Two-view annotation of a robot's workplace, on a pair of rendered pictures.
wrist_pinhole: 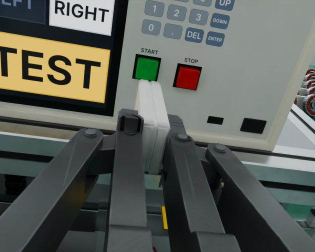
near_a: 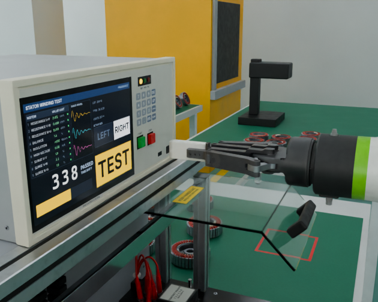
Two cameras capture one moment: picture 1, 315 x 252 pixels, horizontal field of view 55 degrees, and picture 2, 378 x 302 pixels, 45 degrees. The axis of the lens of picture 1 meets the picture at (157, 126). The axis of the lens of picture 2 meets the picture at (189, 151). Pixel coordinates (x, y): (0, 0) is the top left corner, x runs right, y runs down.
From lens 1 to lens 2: 0.68 m
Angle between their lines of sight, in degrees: 55
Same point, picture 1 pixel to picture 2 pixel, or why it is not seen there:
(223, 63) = (157, 125)
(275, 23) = (165, 100)
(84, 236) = not seen: outside the picture
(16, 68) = (105, 169)
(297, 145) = not seen: hidden behind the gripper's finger
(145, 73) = (143, 144)
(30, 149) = (129, 205)
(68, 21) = (119, 134)
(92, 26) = (125, 132)
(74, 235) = not seen: outside the picture
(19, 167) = (127, 220)
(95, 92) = (128, 165)
